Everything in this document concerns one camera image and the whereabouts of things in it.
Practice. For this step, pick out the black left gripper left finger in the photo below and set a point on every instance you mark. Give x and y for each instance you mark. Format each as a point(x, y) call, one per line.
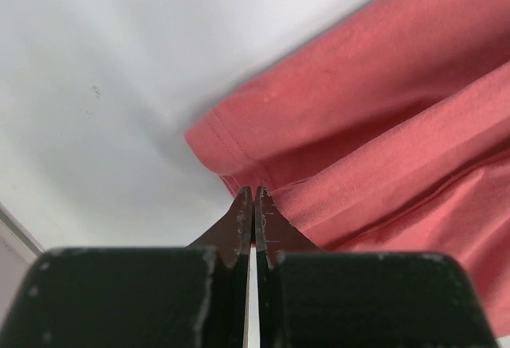
point(193, 296)

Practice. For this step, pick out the red t shirt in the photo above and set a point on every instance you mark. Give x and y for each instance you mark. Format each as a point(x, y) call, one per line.
point(390, 132)

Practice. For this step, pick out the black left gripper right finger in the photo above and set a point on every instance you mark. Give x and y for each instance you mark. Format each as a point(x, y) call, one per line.
point(312, 298)

